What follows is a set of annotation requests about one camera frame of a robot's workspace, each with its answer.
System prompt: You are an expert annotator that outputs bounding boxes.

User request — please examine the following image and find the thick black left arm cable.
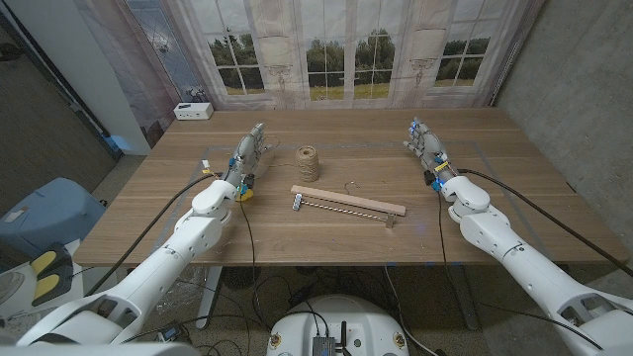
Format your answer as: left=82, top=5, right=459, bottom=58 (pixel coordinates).
left=84, top=171, right=222, bottom=298

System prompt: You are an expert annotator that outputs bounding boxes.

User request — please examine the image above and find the thin black left wrist cable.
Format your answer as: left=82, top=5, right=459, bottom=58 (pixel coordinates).
left=238, top=197, right=278, bottom=337

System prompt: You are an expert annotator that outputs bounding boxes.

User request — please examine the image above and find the black round fan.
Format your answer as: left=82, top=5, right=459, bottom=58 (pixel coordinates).
left=221, top=266, right=262, bottom=292

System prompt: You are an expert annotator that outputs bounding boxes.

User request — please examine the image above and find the grey box on torso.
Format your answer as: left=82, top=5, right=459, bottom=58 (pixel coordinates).
left=312, top=335, right=336, bottom=356

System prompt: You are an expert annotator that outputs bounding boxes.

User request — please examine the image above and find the small device with screen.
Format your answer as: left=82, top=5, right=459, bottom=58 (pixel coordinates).
left=157, top=323, right=192, bottom=345

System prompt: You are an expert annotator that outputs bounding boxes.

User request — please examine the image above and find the printed window backdrop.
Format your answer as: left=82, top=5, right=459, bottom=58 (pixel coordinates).
left=73, top=0, right=545, bottom=111

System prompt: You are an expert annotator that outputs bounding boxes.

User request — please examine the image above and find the white table leg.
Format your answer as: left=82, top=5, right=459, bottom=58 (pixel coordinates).
left=195, top=266, right=224, bottom=330

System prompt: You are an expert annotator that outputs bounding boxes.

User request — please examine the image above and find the white power box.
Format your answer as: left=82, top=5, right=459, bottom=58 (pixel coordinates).
left=172, top=102, right=215, bottom=122

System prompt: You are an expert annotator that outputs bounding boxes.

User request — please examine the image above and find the thin metal rod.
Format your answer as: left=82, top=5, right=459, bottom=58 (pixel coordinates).
left=301, top=200, right=390, bottom=222

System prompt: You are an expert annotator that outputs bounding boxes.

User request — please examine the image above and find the white floor cable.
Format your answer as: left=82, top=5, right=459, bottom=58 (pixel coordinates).
left=383, top=266, right=439, bottom=356

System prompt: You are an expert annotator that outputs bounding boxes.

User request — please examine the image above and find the black and yellow pedal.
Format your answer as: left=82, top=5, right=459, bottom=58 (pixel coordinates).
left=29, top=241, right=75, bottom=308

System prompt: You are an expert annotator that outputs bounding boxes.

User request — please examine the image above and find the blue plastic bin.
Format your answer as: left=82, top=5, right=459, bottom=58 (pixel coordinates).
left=0, top=177, right=108, bottom=258

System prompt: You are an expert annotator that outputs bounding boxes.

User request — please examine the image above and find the long wooden stick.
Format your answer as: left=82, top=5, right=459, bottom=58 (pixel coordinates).
left=290, top=184, right=407, bottom=218

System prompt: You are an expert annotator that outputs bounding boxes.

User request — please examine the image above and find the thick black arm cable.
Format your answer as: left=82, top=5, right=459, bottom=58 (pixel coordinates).
left=84, top=171, right=222, bottom=298
left=455, top=167, right=633, bottom=279

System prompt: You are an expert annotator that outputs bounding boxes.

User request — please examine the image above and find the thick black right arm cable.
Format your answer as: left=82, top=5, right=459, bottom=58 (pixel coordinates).
left=455, top=167, right=633, bottom=279

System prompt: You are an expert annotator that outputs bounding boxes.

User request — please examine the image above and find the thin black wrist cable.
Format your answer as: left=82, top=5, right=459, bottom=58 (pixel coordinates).
left=238, top=197, right=278, bottom=337
left=436, top=190, right=604, bottom=351

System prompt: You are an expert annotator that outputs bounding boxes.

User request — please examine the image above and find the brown twine spool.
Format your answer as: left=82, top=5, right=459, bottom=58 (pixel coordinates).
left=295, top=145, right=321, bottom=183

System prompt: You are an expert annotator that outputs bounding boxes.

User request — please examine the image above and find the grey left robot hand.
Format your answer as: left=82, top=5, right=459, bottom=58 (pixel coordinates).
left=222, top=123, right=276, bottom=192

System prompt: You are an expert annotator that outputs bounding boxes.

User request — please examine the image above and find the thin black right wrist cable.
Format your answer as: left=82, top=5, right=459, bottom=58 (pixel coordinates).
left=436, top=190, right=604, bottom=351

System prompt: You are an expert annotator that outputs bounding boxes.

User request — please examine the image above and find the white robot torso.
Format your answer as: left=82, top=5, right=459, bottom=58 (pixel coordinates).
left=266, top=295, right=410, bottom=356

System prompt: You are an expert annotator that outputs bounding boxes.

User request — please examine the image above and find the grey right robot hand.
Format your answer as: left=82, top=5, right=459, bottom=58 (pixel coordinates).
left=403, top=117, right=459, bottom=187

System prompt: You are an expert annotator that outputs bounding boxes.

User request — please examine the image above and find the clear plastic sheet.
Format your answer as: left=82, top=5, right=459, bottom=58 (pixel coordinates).
left=160, top=276, right=205, bottom=315

